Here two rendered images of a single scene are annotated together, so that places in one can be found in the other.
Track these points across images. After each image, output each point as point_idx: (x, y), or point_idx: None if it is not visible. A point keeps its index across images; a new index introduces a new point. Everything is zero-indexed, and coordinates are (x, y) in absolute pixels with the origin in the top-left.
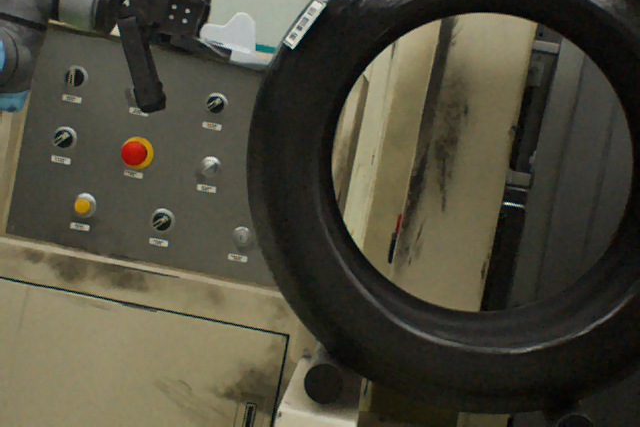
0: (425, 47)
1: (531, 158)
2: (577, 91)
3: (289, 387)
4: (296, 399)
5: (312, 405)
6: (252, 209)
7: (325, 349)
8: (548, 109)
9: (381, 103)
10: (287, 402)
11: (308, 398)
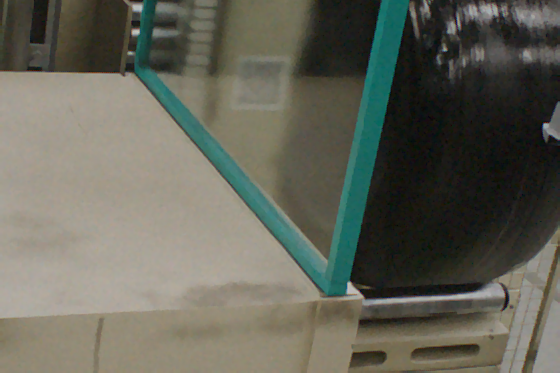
0: None
1: (41, 54)
2: None
3: (441, 336)
4: (472, 328)
5: (473, 321)
6: (550, 232)
7: (452, 290)
8: None
9: None
10: (489, 330)
11: (457, 325)
